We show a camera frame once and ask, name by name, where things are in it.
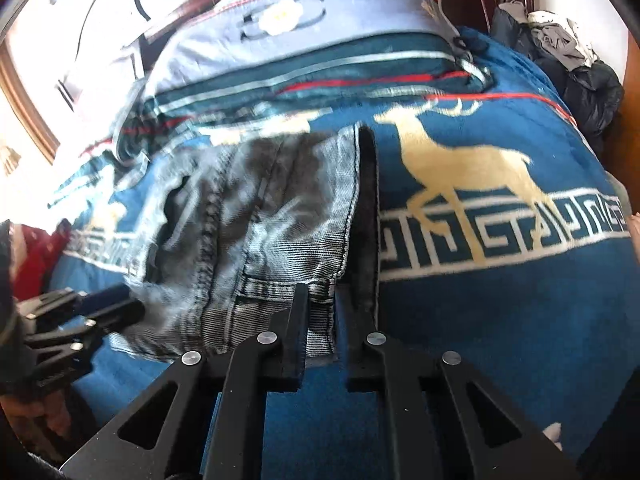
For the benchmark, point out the red cloth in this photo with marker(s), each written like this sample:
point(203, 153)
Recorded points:
point(40, 255)

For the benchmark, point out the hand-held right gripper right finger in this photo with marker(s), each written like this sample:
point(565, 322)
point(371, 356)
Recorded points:
point(357, 360)

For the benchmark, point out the blue deer print blanket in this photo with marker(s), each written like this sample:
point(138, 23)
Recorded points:
point(500, 310)

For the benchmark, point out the grey and white clothes pile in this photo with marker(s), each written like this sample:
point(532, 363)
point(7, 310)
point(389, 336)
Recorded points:
point(557, 35)

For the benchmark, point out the grey printed pillow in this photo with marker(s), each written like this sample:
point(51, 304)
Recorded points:
point(360, 5)

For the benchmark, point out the grey washed denim pants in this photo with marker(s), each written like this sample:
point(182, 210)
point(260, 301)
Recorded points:
point(240, 240)

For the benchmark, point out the brown wooden wardrobe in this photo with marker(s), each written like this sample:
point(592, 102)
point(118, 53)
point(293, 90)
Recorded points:
point(627, 135)

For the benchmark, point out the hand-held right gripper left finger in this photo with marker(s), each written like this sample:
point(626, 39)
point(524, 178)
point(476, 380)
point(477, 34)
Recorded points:
point(295, 350)

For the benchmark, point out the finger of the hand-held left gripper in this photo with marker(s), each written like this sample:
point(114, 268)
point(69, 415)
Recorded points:
point(100, 322)
point(55, 300)

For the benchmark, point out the black puffer jacket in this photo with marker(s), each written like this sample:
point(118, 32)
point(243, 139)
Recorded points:
point(595, 90)

